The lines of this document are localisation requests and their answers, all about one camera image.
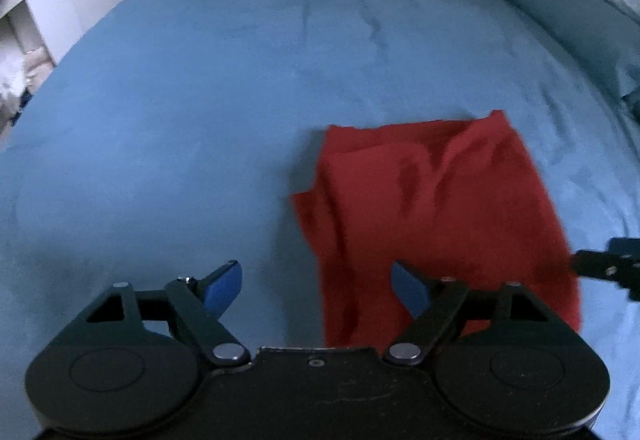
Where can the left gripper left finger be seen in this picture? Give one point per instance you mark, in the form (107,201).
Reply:
(199,305)

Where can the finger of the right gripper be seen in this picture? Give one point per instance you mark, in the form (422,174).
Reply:
(618,264)

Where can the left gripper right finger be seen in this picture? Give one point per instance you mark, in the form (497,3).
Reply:
(435,305)

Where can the white shelf unit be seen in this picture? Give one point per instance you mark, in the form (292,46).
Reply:
(35,36)

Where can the blue bed sheet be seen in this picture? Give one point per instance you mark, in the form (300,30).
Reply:
(174,134)

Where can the red cloth garment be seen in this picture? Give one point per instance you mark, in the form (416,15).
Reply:
(450,198)

